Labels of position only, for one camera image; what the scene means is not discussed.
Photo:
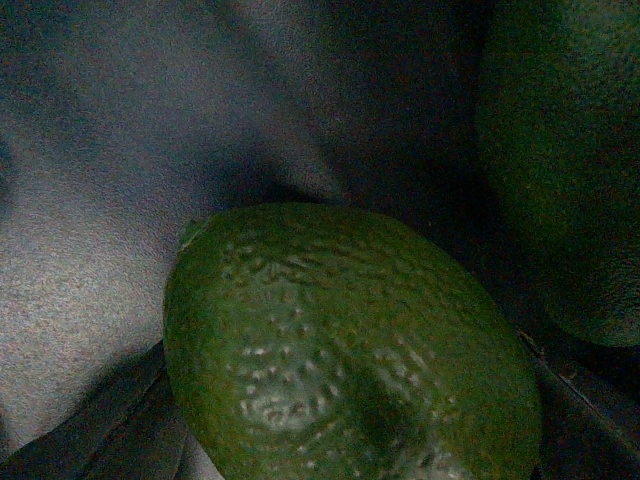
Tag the dark green avocado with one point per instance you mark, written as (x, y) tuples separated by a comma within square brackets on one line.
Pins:
[(558, 126)]

